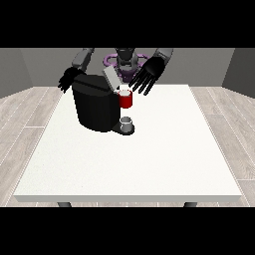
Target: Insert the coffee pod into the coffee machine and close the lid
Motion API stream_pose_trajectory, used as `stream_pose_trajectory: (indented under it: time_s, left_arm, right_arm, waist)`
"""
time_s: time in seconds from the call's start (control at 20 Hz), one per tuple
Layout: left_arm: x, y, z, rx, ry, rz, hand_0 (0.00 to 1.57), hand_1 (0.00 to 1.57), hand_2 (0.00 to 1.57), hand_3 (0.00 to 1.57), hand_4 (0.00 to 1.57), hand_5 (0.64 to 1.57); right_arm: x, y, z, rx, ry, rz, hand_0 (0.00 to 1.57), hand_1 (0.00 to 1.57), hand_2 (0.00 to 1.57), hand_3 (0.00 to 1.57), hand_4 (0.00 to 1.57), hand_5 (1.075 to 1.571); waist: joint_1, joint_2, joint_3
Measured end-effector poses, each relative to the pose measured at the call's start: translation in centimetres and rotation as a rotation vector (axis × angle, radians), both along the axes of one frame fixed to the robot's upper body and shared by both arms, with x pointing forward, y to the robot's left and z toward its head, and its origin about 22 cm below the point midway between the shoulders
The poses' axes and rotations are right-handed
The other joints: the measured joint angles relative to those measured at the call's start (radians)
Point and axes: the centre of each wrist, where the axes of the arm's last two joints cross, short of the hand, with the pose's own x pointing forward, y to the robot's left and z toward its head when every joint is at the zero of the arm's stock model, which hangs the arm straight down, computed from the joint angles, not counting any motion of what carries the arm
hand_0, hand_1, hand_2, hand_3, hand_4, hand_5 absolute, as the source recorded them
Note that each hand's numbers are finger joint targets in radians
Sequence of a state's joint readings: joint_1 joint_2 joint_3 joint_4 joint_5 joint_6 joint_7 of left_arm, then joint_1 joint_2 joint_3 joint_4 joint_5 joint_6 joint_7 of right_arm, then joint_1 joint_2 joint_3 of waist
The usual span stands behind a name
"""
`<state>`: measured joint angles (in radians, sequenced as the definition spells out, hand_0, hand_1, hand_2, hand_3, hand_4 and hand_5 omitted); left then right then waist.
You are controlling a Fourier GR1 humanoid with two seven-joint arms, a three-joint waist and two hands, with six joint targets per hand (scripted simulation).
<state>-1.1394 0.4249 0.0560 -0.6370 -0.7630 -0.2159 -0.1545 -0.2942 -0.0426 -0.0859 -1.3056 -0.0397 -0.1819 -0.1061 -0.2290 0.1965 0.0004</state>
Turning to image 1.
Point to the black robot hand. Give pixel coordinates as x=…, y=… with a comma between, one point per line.
x=67, y=79
x=150, y=71

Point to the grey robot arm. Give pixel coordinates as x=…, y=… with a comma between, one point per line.
x=164, y=53
x=83, y=58

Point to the red pod holder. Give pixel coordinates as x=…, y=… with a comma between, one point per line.
x=125, y=99

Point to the black coffee machine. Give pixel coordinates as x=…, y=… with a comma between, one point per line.
x=95, y=104

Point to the pale grey machine lid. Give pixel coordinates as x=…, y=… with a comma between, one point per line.
x=111, y=77

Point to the grey robot trunk purple rings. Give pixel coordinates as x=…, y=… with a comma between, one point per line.
x=125, y=59

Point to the small grey cup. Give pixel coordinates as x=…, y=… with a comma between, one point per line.
x=126, y=124

